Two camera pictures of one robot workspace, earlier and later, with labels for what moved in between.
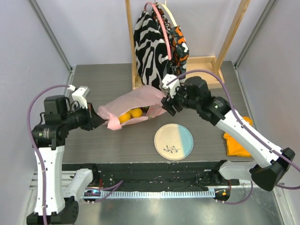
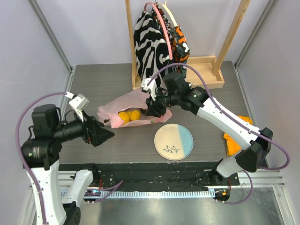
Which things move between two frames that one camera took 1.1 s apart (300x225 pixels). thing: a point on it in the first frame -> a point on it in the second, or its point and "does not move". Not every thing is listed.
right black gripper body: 173,104 -> 156,103
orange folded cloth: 235,147 does not move
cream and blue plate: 173,142 does not move
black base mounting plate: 152,176 does not move
